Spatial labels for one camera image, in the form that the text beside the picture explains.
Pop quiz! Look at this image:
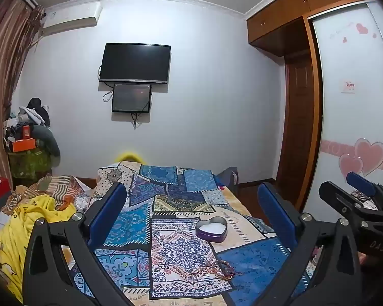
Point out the wooden door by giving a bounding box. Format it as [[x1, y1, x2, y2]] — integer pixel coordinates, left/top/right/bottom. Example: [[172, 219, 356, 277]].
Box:
[[276, 54, 317, 186]]

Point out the small black monitor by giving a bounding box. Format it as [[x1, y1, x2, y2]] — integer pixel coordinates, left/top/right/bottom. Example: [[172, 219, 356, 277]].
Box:
[[112, 83, 152, 113]]

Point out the white air conditioner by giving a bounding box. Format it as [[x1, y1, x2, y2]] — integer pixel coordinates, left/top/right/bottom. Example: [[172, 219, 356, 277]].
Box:
[[40, 2, 102, 35]]

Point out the black wall television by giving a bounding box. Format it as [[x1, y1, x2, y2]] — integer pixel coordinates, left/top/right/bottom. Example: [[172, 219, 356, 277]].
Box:
[[99, 43, 172, 84]]

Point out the yellow object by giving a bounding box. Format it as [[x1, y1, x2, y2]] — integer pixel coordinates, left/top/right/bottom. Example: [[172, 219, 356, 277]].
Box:
[[115, 151, 144, 164]]

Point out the purple heart-shaped tin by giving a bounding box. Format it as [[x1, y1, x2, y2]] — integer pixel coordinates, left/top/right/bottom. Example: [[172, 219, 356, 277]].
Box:
[[195, 217, 228, 242]]

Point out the striped blanket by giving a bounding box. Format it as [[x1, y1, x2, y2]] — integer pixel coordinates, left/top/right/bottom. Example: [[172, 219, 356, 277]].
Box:
[[6, 175, 87, 211]]

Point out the yellow cloth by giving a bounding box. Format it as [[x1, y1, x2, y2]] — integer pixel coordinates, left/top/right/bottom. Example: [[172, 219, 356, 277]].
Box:
[[0, 194, 78, 303]]

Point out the striped brown curtain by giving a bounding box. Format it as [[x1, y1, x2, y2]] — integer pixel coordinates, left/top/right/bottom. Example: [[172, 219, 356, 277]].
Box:
[[0, 0, 46, 185]]

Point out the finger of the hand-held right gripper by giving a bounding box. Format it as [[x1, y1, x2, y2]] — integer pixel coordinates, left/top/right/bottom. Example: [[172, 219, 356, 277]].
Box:
[[345, 171, 383, 211], [318, 181, 383, 223]]

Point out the wooden wardrobe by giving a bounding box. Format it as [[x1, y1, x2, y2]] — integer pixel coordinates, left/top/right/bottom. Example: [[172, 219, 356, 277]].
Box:
[[246, 0, 383, 224]]

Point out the patchwork blanket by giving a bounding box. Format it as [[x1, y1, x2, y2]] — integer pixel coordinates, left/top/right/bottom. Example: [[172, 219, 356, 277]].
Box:
[[71, 161, 316, 306]]

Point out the pile of clothes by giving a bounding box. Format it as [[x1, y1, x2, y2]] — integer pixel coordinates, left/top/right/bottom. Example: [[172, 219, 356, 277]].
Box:
[[4, 97, 52, 141]]

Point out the brown bead bracelet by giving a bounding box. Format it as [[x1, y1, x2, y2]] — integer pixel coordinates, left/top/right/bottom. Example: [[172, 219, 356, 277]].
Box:
[[184, 261, 221, 278]]

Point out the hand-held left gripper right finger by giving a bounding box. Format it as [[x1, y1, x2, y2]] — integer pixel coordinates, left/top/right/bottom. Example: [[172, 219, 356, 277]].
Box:
[[257, 182, 363, 306]]

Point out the green patterned cloth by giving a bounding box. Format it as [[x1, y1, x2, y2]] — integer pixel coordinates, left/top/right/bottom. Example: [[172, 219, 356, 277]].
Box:
[[8, 149, 54, 181]]

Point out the red bead bracelet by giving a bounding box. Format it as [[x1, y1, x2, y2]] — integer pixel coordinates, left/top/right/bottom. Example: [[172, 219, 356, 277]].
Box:
[[215, 260, 243, 281]]

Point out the orange box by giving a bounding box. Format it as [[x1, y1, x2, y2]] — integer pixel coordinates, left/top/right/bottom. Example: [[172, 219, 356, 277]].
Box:
[[13, 138, 36, 153]]

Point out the dark backpack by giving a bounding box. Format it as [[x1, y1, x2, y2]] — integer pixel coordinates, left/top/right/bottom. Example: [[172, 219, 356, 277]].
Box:
[[215, 167, 239, 195]]

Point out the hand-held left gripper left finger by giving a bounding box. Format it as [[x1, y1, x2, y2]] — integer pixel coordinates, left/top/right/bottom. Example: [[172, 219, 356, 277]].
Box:
[[22, 182, 135, 306]]

